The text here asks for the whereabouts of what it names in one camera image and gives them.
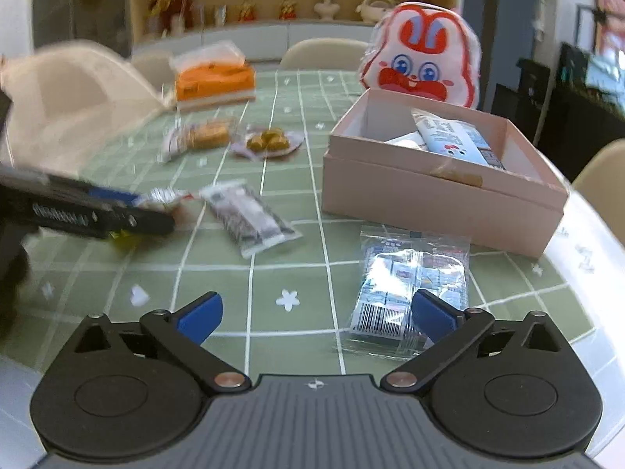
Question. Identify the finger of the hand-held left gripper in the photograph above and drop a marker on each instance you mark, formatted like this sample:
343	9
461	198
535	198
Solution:
112	197

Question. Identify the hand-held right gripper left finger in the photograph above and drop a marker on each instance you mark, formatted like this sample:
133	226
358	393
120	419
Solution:
200	317

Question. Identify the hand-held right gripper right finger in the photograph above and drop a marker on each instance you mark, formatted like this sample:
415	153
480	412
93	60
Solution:
434	315

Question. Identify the clear packet of small sachets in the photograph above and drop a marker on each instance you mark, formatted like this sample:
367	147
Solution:
405	273

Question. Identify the clear rice crisp bar packet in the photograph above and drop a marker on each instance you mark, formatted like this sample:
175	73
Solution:
163	197

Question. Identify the pink cardboard box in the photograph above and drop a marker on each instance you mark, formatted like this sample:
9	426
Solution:
415	190

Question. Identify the white blue snack packet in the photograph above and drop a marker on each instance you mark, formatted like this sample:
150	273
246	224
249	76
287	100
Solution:
405	141

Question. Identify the light blue snack packet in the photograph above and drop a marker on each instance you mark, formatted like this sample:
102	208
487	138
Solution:
449	137

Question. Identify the cream cloth tote bag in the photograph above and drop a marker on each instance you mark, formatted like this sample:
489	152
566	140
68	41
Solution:
73	102

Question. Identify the green checked tablecloth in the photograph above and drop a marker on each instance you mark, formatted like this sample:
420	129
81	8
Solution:
293	264

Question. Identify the small clear wrapped snack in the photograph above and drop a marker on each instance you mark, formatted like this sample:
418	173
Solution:
246	217

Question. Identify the clear bread snack packet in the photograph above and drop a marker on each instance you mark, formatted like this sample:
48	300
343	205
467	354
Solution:
205	136

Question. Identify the orange tissue box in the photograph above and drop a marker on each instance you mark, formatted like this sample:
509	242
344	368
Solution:
215	83

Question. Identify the brown nugget snack packet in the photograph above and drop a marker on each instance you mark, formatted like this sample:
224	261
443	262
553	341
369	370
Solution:
268	141

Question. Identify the yellow figurine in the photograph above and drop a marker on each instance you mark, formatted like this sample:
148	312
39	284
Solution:
160	7

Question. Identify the beige chair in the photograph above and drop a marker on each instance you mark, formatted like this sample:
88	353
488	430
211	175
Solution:
605	180
322	53

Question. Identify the white low cabinet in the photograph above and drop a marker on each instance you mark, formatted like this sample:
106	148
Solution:
263	34

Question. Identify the red doll figurine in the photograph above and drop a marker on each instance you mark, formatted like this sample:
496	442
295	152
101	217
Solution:
246	11
288	10

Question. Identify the black aquarium cabinet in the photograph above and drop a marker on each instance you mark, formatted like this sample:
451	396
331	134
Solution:
576	107

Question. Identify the red white rabbit plush bag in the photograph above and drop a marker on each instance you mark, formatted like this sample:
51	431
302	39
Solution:
420	53

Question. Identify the white vase figurine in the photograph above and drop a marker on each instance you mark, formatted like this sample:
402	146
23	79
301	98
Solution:
326	6

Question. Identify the yellow white plush toy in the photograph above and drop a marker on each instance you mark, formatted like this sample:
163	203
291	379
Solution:
372	7

